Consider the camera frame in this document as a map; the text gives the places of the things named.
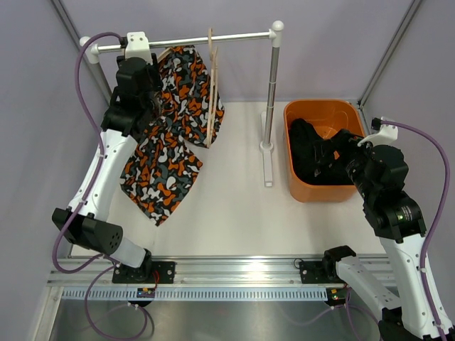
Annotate wooden hanger with camo shorts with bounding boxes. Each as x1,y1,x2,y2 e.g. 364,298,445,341
157,47,173,63

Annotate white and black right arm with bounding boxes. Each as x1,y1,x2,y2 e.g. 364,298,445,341
314,129,454,340

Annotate white slotted cable duct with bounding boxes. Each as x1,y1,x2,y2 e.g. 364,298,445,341
62,287,328,302

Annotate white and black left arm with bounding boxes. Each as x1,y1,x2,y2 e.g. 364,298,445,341
52,54,162,283

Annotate black shorts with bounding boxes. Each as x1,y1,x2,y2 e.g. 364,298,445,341
289,119,352,185

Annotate purple floor cable left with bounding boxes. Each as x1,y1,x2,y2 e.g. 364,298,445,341
83,266,156,340

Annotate purple floor cable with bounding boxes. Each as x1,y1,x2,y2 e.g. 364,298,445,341
280,283,385,341
83,266,156,340

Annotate silver clothes rack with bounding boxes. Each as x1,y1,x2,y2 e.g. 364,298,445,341
80,21,284,188

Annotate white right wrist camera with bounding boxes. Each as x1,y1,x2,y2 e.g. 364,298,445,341
357,117,398,147

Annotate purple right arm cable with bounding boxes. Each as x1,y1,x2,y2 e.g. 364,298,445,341
380,119,452,341

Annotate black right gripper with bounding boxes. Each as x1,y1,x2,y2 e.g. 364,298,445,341
314,129,380,200

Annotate orange plastic basket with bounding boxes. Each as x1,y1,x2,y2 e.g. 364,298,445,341
283,99,365,202

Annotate purple floor cable right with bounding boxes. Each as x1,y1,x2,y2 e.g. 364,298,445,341
280,283,385,341

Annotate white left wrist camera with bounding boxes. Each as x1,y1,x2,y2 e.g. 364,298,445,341
117,31,153,66

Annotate aluminium mounting rail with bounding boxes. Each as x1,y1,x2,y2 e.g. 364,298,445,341
46,255,396,288

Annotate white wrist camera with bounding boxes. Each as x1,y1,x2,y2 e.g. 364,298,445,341
117,31,153,66
357,117,398,147

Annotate orange camouflage shorts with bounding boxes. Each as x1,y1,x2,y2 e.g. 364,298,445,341
120,45,225,226

